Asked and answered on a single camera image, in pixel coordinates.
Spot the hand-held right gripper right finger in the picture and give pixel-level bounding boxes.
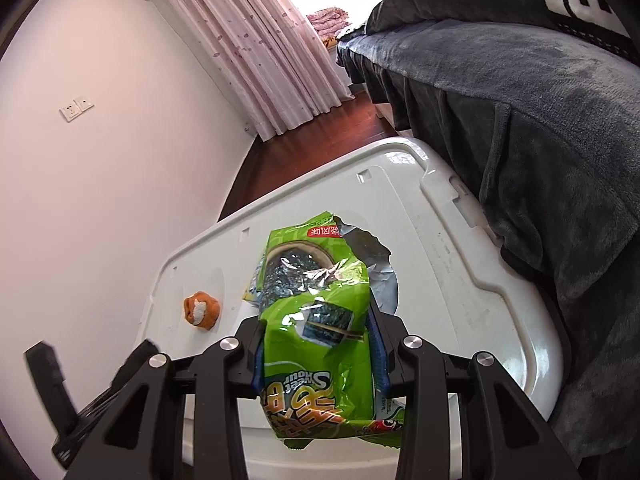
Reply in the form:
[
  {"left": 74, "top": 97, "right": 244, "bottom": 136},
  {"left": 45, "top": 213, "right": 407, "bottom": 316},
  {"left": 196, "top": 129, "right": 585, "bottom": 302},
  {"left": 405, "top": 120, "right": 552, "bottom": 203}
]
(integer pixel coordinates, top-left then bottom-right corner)
[{"left": 367, "top": 305, "right": 583, "bottom": 480}]

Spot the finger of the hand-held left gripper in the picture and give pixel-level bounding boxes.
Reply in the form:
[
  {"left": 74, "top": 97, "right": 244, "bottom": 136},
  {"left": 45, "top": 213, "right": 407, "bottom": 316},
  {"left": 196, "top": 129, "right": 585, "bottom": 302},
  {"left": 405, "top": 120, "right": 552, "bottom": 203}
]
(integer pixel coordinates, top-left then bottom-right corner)
[{"left": 24, "top": 340, "right": 118, "bottom": 468}]

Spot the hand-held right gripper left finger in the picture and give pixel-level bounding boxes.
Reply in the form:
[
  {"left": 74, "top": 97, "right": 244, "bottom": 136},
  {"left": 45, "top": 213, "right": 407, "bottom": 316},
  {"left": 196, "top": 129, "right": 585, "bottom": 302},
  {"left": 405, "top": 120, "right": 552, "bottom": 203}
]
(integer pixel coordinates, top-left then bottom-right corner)
[{"left": 65, "top": 319, "right": 266, "bottom": 480}]

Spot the green snack bag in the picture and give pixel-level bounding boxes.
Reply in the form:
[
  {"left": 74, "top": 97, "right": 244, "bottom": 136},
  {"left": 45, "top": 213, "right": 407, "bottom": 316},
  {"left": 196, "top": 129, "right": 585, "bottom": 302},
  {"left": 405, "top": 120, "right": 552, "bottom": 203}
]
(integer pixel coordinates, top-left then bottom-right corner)
[{"left": 243, "top": 214, "right": 407, "bottom": 453}]

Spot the orange peel piece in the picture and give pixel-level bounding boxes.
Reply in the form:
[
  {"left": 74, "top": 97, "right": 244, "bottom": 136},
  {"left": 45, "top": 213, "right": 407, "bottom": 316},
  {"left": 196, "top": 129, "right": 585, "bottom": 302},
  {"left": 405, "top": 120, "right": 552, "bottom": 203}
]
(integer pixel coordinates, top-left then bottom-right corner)
[{"left": 182, "top": 291, "right": 221, "bottom": 330}]

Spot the grey plastic storage box lid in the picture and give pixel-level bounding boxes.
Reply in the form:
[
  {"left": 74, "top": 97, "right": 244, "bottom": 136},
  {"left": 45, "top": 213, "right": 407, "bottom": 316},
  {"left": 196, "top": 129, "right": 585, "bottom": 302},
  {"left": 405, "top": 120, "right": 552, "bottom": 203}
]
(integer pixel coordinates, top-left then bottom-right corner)
[{"left": 134, "top": 136, "right": 565, "bottom": 480}]

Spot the dark grey bed blanket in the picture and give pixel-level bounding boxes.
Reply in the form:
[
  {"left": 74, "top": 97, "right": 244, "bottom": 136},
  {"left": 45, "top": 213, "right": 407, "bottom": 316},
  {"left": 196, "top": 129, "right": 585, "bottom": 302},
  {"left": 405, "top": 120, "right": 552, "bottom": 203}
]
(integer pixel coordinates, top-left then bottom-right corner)
[{"left": 336, "top": 22, "right": 640, "bottom": 471}]

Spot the pink patterned curtain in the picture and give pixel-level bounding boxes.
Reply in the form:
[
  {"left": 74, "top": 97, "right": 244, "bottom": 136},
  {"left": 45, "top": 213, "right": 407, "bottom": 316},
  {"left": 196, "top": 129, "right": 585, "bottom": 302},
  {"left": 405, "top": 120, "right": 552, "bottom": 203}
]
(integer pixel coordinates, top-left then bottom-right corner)
[{"left": 147, "top": 0, "right": 353, "bottom": 142}]

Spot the folded pink blanket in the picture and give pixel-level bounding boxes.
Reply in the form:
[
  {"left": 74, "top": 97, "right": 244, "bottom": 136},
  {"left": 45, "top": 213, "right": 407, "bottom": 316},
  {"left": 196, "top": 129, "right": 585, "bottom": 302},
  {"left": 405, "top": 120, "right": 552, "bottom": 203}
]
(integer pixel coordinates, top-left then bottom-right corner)
[{"left": 306, "top": 6, "right": 351, "bottom": 36}]

